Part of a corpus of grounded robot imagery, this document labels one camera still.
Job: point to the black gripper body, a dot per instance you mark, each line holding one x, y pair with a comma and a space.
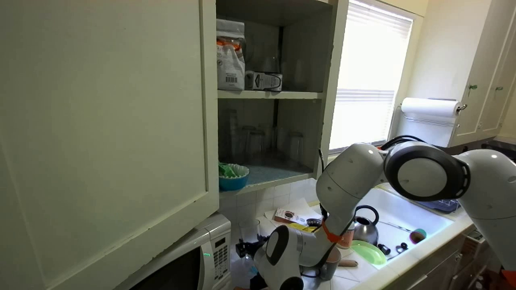
255, 248

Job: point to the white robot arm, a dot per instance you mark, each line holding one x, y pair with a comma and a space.
349, 177

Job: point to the cream base cabinet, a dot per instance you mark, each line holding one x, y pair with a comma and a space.
429, 267

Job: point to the cream cabinet door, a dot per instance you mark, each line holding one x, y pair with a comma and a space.
107, 133

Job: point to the cream tall cabinet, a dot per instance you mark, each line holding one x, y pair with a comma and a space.
484, 64

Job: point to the white microwave oven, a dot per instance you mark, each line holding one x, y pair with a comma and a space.
215, 257

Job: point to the red white packet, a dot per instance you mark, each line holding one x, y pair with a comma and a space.
287, 216

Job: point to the teal bowl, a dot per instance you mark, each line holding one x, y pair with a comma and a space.
234, 182

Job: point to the blue patterned shelf liner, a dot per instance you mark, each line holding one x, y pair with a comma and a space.
274, 174

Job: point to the grey mug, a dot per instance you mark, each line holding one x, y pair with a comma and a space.
332, 266

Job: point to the green plate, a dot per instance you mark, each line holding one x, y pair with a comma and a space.
373, 253

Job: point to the small black sink item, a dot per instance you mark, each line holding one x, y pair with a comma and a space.
402, 246
382, 248

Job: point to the white sink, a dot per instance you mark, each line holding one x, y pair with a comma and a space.
413, 219

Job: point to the round teal red sponge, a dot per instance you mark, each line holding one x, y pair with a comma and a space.
418, 235

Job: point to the silver box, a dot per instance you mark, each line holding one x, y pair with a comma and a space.
263, 80

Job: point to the white orange food bag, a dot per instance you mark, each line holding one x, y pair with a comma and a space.
231, 64

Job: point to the white window blind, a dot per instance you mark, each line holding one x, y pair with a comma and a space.
371, 64

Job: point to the white paper towel roll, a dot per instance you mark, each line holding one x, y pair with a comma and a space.
429, 106

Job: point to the cream wall cabinet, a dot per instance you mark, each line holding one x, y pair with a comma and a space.
336, 80

